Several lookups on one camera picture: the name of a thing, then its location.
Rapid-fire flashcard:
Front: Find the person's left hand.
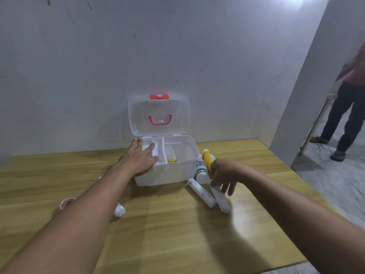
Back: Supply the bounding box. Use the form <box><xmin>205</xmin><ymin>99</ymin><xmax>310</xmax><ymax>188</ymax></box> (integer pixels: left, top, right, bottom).
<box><xmin>118</xmin><ymin>137</ymin><xmax>159</xmax><ymax>177</ymax></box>

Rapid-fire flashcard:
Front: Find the person's right hand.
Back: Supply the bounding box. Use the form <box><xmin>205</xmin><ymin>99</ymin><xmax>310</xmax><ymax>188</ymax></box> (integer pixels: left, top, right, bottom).
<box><xmin>209</xmin><ymin>158</ymin><xmax>246</xmax><ymax>197</ymax></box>

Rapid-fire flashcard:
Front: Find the person's left forearm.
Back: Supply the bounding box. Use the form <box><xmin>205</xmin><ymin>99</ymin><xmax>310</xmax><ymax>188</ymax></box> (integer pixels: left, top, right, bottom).
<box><xmin>0</xmin><ymin>163</ymin><xmax>136</xmax><ymax>274</ymax></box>

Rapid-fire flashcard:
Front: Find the person's right forearm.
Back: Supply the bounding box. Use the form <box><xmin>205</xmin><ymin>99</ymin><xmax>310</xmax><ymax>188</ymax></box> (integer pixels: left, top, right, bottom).
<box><xmin>241</xmin><ymin>165</ymin><xmax>365</xmax><ymax>274</ymax></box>

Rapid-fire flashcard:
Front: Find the white inner tray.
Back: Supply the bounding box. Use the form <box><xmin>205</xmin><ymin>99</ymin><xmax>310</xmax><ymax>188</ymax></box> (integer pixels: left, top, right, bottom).
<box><xmin>142</xmin><ymin>138</ymin><xmax>167</xmax><ymax>165</ymax></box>

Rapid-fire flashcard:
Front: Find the white bottle green label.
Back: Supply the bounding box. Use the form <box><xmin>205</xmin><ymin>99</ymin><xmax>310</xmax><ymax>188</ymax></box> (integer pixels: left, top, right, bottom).
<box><xmin>195</xmin><ymin>161</ymin><xmax>211</xmax><ymax>185</ymax></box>

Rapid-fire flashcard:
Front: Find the white bandage roll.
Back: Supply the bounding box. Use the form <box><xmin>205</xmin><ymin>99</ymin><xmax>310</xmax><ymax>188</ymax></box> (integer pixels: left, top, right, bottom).
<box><xmin>188</xmin><ymin>178</ymin><xmax>217</xmax><ymax>209</ymax></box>
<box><xmin>209</xmin><ymin>181</ymin><xmax>232</xmax><ymax>214</ymax></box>

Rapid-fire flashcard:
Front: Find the yellow bottle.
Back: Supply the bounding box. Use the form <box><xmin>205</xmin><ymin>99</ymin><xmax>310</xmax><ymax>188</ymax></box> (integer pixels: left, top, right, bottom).
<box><xmin>202</xmin><ymin>149</ymin><xmax>216</xmax><ymax>172</ymax></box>

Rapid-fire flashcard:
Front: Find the white first aid box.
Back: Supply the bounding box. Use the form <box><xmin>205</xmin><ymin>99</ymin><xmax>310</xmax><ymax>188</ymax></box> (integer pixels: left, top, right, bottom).
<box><xmin>127</xmin><ymin>93</ymin><xmax>200</xmax><ymax>187</ymax></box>

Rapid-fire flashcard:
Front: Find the metal furniture leg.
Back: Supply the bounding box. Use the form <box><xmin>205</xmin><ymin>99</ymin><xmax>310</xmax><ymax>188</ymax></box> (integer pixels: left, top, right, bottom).
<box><xmin>298</xmin><ymin>94</ymin><xmax>339</xmax><ymax>157</ymax></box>

